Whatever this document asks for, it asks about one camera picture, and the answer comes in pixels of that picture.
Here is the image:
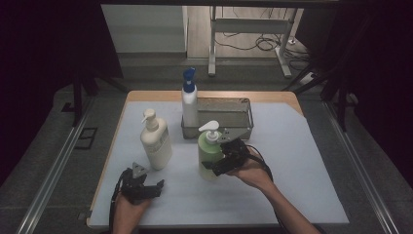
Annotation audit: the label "left hand-held gripper black cable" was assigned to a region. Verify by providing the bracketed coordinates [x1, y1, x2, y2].
[107, 168, 131, 234]

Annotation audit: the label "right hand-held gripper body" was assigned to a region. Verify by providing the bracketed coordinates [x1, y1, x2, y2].
[216, 128, 251, 171]

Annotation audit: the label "hand-held gripper black cable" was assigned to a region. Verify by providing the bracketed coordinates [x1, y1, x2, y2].
[244, 144, 286, 234]
[107, 168, 131, 234]

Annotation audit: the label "green pump bottle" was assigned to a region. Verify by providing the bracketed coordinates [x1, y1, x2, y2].
[198, 120, 227, 182]

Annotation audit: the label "person's right hand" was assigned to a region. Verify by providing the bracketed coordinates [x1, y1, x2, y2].
[226, 155, 275, 193]

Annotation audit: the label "small grey table clamp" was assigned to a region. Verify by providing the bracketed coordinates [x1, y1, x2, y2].
[77, 210, 94, 222]

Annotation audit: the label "metal floor rail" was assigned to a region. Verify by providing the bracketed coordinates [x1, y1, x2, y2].
[322, 100, 400, 234]
[16, 97, 95, 234]

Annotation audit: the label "dark curtain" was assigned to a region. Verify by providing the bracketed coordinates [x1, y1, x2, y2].
[295, 0, 413, 189]
[0, 0, 125, 187]

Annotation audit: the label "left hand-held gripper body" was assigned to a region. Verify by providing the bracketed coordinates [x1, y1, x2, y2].
[120, 161, 154, 205]

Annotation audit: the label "white power strip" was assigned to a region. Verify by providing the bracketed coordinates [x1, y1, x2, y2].
[298, 72, 318, 86]

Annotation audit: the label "white cabinet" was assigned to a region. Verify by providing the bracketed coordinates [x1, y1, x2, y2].
[100, 4, 189, 55]

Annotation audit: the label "white desk frame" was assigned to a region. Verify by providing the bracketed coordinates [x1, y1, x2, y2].
[207, 6, 298, 79]

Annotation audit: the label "black floor cables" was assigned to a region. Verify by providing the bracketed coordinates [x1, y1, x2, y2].
[213, 6, 313, 71]

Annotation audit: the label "cream pump bottle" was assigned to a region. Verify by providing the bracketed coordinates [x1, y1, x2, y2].
[139, 107, 173, 171]

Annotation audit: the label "right hand-held gripper black cable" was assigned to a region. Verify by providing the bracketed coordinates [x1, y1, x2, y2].
[244, 144, 286, 234]

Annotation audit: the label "black metal stand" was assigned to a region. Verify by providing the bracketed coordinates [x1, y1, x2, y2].
[282, 9, 374, 133]
[69, 61, 130, 128]

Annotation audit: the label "white table mat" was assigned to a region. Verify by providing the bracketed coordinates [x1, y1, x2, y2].
[88, 100, 350, 227]

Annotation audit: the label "white bottle with blue pump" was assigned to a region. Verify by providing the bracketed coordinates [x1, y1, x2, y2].
[180, 66, 200, 128]

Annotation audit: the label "grey metal mesh basket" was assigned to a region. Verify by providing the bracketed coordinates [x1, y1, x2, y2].
[180, 96, 255, 140]

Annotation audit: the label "person's left hand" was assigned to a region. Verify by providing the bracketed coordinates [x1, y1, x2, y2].
[113, 192, 152, 227]

